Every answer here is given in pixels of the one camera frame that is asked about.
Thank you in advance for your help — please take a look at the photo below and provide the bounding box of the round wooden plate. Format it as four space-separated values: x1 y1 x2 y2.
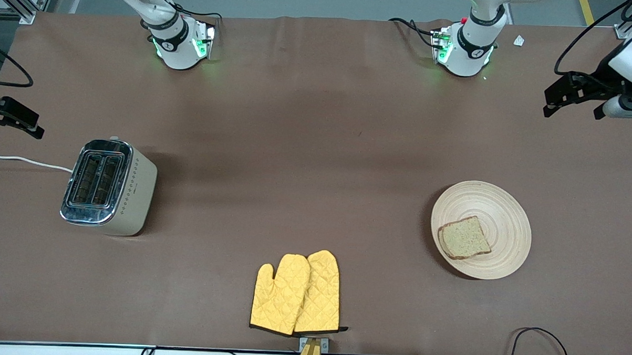
429 179 534 281

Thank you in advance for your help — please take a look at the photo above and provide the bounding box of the brown bread slice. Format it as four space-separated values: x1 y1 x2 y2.
437 214 493 262

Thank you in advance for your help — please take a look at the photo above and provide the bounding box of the cream and chrome toaster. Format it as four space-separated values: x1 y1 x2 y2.
59 135 159 238

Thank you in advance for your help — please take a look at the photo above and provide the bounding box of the yellow quilted oven mitt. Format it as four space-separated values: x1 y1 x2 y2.
249 253 312 337
294 249 352 335

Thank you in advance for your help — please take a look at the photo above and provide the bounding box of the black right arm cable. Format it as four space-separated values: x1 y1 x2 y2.
0 37 36 89

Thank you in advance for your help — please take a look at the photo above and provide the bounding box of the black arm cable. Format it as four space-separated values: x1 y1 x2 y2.
553 0 632 80
0 37 36 89

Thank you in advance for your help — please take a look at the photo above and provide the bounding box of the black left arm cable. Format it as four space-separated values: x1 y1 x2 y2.
553 0 632 80

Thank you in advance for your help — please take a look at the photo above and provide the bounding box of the white toaster power cord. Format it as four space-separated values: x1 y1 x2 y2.
0 153 75 173

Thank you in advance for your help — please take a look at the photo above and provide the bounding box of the black base cable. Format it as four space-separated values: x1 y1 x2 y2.
171 3 224 22
387 17 439 49

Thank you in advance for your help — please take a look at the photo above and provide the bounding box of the black cable loop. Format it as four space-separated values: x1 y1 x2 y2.
509 326 572 355

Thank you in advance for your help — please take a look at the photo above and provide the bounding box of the small metal bracket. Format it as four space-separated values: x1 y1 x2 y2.
298 336 330 354

